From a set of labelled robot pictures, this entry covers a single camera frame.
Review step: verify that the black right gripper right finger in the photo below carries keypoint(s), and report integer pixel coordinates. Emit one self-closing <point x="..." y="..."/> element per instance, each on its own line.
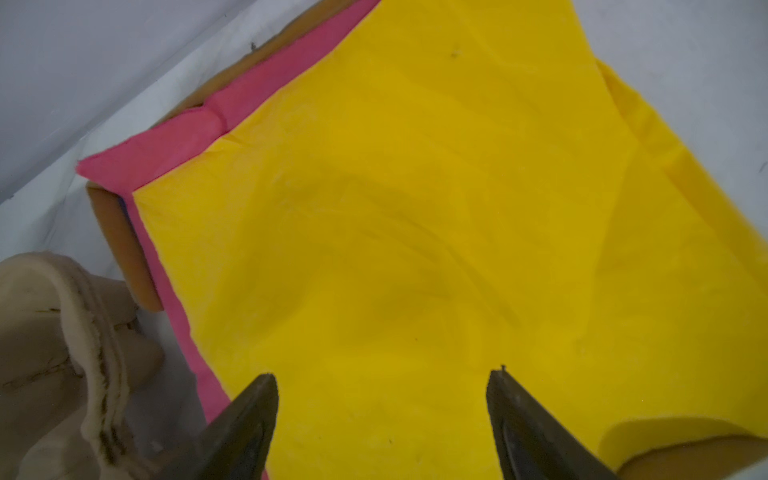
<point x="530" y="442"/>

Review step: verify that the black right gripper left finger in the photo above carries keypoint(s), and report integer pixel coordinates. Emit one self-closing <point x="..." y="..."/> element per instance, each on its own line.
<point x="236" y="444"/>

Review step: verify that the yellow paper napkin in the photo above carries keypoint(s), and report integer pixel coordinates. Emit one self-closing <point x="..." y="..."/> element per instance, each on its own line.
<point x="450" y="240"/>

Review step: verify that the brown pulp cup carrier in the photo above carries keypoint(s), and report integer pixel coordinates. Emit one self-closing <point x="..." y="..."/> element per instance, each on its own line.
<point x="70" y="359"/>

